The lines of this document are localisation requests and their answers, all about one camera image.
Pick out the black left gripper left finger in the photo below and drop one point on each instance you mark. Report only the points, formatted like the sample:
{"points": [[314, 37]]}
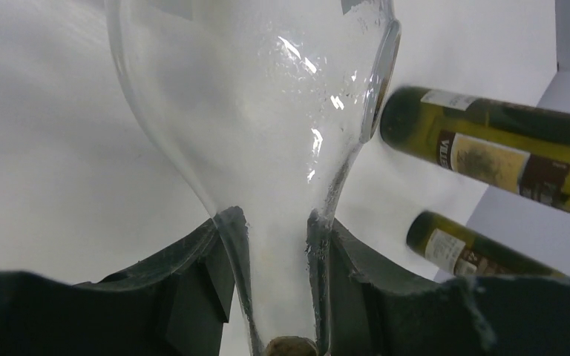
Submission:
{"points": [[175, 302]]}

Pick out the clear bottle with brown cap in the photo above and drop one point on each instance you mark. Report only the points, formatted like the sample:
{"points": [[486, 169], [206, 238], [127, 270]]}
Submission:
{"points": [[262, 106]]}

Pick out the brown bottle with tan label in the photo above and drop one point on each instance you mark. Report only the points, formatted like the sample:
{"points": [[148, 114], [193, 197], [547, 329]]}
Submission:
{"points": [[517, 148]]}

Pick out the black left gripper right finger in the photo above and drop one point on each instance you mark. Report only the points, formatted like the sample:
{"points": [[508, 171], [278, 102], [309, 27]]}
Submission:
{"points": [[377, 307]]}

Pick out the olive bottle with black cap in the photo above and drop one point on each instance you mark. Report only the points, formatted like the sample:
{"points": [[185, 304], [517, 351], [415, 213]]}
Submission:
{"points": [[461, 251]]}

